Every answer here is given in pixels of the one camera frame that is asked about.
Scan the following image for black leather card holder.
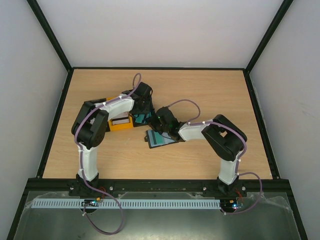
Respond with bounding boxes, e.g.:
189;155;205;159
144;129;184;149

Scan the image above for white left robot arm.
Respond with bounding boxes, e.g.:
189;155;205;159
71;82;154;183

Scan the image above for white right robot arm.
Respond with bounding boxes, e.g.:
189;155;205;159
146;106;248;196

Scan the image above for teal card stack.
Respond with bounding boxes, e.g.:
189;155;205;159
133;112;152;124

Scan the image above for black right card bin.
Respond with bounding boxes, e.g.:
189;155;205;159
129;96;155;127

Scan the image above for white striped cards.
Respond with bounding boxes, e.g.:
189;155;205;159
111;112;130;126

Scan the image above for yellow middle card bin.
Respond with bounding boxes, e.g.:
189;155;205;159
106;94;134;131

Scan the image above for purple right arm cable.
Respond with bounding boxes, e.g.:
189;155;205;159
166;99;263;216

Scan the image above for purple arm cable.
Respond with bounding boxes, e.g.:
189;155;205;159
74;72;142;235
166;99;263;216

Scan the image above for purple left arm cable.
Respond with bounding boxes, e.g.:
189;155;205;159
74;72;142;235

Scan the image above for grey slotted cable duct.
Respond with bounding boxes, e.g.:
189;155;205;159
31;198;221;210

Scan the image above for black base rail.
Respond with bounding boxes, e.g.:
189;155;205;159
23;178;293;199

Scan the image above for black enclosure frame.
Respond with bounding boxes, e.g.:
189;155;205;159
7;0;308;240

